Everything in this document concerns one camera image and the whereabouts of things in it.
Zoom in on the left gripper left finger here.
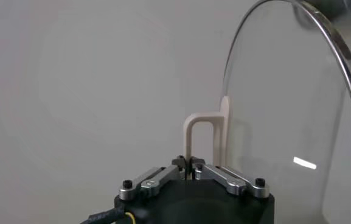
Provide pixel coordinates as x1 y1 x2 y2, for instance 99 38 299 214
117 155 188 201

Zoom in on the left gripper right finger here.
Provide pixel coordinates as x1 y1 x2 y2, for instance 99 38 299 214
190 155 271 199

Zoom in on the glass lid with cream handle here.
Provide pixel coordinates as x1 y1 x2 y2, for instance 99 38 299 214
182 0 351 224

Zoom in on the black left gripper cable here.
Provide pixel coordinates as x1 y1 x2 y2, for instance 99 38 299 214
79 206 137 224

